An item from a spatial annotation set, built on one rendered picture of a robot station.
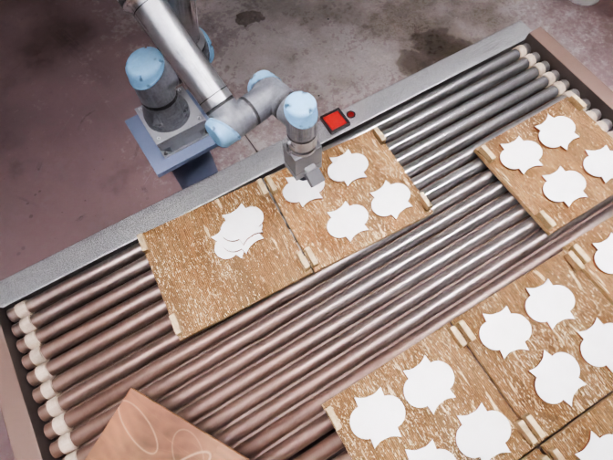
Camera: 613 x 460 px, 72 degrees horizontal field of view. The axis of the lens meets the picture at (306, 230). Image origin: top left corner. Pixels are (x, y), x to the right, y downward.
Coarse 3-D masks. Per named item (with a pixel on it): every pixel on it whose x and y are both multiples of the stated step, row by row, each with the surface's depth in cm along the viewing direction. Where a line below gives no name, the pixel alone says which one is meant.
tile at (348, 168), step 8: (336, 160) 135; (344, 160) 135; (352, 160) 135; (360, 160) 135; (328, 168) 134; (336, 168) 134; (344, 168) 134; (352, 168) 134; (360, 168) 134; (328, 176) 134; (336, 176) 133; (344, 176) 133; (352, 176) 133; (360, 176) 133
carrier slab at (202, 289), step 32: (256, 192) 132; (192, 224) 128; (160, 256) 124; (192, 256) 124; (256, 256) 124; (288, 256) 123; (160, 288) 120; (192, 288) 120; (224, 288) 120; (256, 288) 120; (192, 320) 117
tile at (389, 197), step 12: (372, 192) 130; (384, 192) 130; (396, 192) 130; (408, 192) 130; (372, 204) 129; (384, 204) 129; (396, 204) 129; (408, 204) 129; (384, 216) 128; (396, 216) 127
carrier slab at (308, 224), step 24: (360, 144) 138; (384, 144) 138; (384, 168) 135; (336, 192) 131; (360, 192) 131; (288, 216) 128; (312, 216) 128; (408, 216) 128; (312, 240) 125; (336, 240) 125; (360, 240) 125
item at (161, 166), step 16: (192, 96) 155; (144, 128) 150; (144, 144) 147; (192, 144) 147; (208, 144) 147; (160, 160) 144; (176, 160) 144; (192, 160) 155; (208, 160) 164; (160, 176) 144; (176, 176) 167; (192, 176) 164; (208, 176) 170
